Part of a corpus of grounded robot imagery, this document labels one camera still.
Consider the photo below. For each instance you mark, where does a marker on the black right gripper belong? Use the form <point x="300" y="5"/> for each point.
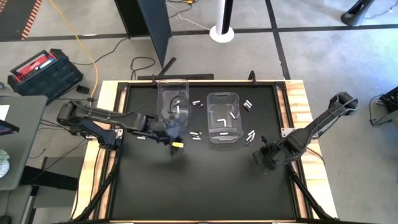
<point x="276" y="152"/>

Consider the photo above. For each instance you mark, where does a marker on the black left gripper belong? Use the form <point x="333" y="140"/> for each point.
<point x="161" y="135"/>

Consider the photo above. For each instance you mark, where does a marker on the clear plastic bin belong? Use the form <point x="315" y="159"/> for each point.
<point x="214" y="105"/>
<point x="164" y="93"/>

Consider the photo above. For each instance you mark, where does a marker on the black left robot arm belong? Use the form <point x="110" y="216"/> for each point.
<point x="102" y="116"/>

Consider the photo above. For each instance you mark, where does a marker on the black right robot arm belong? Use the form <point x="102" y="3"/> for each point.
<point x="311" y="133"/>

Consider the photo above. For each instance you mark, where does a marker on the black table clamp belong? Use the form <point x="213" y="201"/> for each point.
<point x="252" y="79"/>
<point x="153" y="80"/>

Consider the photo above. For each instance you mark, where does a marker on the black partition foot bar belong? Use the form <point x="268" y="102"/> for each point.
<point x="186" y="76"/>

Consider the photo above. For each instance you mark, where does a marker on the black power adapter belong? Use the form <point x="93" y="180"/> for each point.
<point x="83" y="89"/>

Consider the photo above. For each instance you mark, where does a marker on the large grey partition panel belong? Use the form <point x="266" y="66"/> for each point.
<point x="155" y="31"/>

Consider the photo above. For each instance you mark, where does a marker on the small dark partition panel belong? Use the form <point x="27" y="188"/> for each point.
<point x="130" y="18"/>

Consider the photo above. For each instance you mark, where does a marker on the black red tool case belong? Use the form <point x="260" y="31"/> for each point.
<point x="53" y="77"/>

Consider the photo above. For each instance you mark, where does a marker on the grey desk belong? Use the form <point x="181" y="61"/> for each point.
<point x="25" y="140"/>

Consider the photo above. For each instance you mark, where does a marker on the dark tablet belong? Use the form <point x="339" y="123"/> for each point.
<point x="7" y="127"/>

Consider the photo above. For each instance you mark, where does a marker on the black stand foot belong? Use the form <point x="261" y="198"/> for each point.
<point x="354" y="15"/>

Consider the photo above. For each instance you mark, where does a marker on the green white round object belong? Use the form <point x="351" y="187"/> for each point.
<point x="3" y="165"/>

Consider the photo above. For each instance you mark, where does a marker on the white paper sheet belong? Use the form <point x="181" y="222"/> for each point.
<point x="3" y="112"/>

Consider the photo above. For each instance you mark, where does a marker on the black mat orange stripes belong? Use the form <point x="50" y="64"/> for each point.
<point x="12" y="18"/>

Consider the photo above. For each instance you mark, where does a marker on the black frame strut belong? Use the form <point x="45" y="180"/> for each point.
<point x="308" y="189"/>
<point x="98" y="186"/>

